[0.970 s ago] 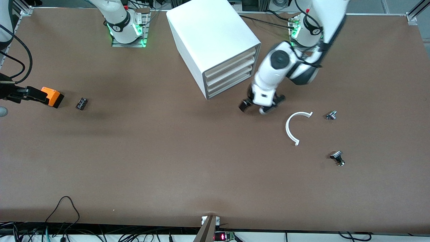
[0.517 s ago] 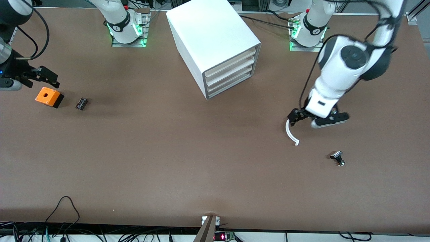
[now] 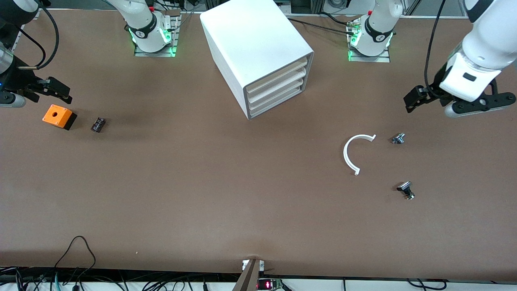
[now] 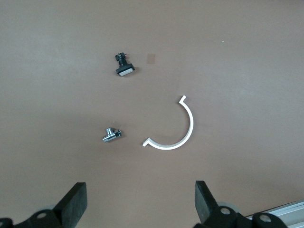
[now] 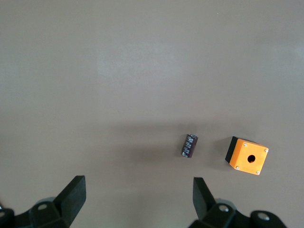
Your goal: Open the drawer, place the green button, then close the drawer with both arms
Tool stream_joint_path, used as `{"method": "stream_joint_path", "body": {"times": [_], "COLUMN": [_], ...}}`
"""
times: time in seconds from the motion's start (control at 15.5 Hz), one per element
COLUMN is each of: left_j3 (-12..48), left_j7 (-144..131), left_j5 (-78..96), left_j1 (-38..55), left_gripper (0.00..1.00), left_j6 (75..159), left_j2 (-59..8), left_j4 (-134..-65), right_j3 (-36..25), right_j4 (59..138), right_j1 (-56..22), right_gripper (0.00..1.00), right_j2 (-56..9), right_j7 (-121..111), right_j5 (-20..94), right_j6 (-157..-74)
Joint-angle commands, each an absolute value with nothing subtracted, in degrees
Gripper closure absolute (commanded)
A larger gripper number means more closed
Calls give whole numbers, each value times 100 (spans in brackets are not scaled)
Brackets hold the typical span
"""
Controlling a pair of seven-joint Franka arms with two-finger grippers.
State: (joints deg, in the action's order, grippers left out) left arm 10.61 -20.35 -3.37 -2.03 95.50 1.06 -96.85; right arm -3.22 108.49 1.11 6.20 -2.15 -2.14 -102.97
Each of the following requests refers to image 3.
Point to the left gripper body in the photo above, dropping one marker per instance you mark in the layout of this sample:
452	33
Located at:
433	91

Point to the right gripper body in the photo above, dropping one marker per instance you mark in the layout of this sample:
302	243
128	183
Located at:
16	79

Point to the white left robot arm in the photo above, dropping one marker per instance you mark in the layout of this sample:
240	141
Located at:
377	24

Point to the orange button box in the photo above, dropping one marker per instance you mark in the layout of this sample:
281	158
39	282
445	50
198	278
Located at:
56	115

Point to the white middle drawer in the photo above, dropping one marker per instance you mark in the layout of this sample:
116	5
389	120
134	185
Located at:
278	87

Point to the white drawer cabinet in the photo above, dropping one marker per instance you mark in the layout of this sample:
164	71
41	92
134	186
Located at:
250	40

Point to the small silver metal part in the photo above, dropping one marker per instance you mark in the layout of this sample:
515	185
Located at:
398	138

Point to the small black contact block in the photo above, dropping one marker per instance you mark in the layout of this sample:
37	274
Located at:
98	124

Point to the white curved plastic arc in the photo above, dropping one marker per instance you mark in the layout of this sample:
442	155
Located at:
345	155

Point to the device with red display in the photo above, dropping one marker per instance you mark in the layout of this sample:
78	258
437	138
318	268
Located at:
268	284

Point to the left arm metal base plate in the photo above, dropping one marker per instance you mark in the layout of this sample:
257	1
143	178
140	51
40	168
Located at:
369	59

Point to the aluminium frame profile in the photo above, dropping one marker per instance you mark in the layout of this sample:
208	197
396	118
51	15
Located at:
37	13

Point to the black and silver switch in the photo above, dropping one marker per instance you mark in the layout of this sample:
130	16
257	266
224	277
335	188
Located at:
404	187

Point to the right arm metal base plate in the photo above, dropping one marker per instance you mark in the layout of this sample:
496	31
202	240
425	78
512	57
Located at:
155	53

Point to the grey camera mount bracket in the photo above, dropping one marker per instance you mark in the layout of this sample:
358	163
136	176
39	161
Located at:
250	279

